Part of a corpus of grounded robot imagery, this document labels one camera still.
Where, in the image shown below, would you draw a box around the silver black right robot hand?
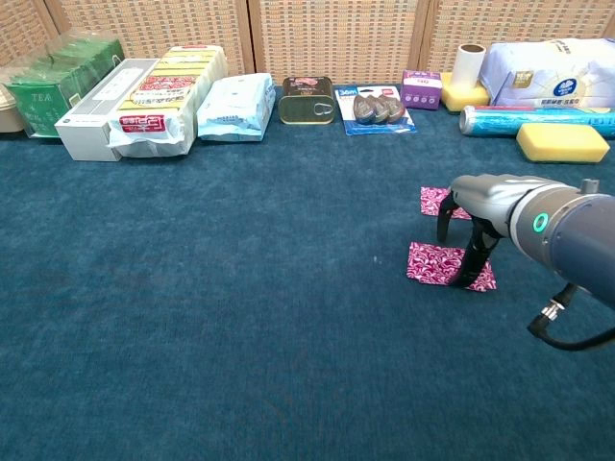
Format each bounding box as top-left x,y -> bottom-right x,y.
435,174 -> 561,288

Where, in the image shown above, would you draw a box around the blue cling wrap roll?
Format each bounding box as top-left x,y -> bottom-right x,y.
459,105 -> 615,140

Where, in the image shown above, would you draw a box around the yellow sponge green scourer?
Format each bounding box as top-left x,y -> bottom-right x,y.
515,122 -> 611,165

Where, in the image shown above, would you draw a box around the small purple box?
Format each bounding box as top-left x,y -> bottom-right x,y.
400,69 -> 443,110

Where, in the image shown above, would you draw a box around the white paper roll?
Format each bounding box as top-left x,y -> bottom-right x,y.
451,43 -> 487,92

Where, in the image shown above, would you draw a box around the large white tissue pack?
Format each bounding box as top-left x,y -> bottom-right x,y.
480,37 -> 615,109

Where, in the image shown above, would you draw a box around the blue correction tape blister pack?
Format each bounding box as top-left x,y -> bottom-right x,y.
334,85 -> 417,137

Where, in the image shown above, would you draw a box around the black gold luncheon meat can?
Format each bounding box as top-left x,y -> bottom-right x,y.
278,75 -> 336,126

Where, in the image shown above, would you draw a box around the wicker folding screen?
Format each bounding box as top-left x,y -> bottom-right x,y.
0,0 -> 615,87

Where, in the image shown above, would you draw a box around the light blue wet wipes pack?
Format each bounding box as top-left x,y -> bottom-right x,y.
196,72 -> 277,143

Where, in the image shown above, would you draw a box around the teal table mat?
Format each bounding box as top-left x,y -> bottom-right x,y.
0,85 -> 615,461

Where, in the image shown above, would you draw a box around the yellow sponge multipack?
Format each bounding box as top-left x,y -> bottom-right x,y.
108,45 -> 230,158

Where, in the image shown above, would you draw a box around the white power strip box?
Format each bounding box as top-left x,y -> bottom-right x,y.
54,58 -> 160,162

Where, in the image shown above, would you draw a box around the clear box green tea bags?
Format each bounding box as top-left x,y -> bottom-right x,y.
2,32 -> 126,139

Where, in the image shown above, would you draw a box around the beige lunch container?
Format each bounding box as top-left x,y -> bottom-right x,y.
0,84 -> 28,134

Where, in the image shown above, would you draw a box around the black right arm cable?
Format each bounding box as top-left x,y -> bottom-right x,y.
527,282 -> 615,352

